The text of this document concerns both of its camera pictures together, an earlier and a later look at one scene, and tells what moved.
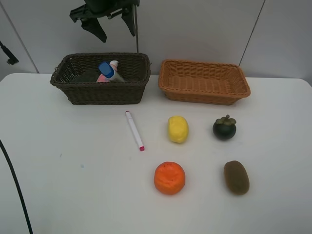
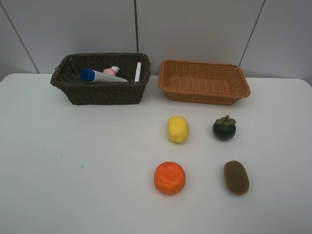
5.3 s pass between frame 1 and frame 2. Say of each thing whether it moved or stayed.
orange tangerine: stayed
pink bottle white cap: moved
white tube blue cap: moved
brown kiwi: stayed
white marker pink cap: moved
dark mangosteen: stayed
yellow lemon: stayed
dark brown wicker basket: stayed
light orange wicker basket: stayed
